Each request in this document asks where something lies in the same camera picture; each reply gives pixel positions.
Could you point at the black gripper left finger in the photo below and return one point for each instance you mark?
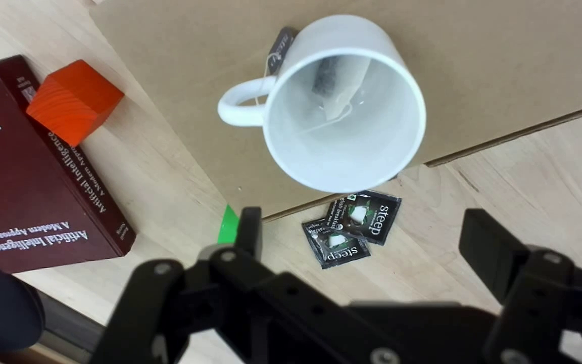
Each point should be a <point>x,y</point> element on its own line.
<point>171,297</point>

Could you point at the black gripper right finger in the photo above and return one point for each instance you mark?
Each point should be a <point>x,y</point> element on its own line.
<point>560,305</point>

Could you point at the white teabag with tag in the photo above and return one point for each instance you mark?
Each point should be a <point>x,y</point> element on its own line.
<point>333,81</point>

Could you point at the white ceramic mug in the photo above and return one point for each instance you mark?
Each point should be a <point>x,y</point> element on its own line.
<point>373,154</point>

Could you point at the green arch block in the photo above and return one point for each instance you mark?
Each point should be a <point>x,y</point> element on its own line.
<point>227,225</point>

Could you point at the dark blue rounded object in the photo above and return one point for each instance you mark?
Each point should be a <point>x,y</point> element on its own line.
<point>0,305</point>

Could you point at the black tea wrapper packet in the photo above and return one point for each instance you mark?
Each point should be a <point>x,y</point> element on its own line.
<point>373,214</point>
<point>336,245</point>

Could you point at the maroon hardcover book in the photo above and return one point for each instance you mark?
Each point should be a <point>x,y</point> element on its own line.
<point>22,188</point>

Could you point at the orange cube block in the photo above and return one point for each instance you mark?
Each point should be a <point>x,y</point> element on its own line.
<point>76,102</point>

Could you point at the brown cardboard box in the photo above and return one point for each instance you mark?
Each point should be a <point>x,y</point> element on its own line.
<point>507,54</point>

